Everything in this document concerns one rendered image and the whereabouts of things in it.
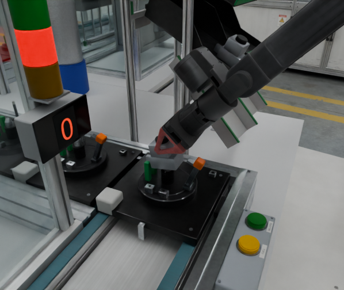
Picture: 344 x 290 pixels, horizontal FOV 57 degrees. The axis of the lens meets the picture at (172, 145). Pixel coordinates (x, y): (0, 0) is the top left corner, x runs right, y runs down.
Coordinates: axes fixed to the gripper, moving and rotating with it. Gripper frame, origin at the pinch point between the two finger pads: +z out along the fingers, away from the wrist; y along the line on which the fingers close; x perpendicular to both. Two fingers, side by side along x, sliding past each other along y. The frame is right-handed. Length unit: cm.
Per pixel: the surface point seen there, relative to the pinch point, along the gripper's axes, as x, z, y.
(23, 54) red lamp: -24.4, -10.4, 21.3
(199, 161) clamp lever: 7.6, -4.8, 0.5
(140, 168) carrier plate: 1.3, 14.7, -4.1
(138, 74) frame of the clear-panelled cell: -29, 53, -85
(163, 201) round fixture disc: 9.0, 5.1, 6.6
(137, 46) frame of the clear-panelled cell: -39, 43, -86
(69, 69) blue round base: -48, 57, -54
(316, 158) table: 40, -5, -47
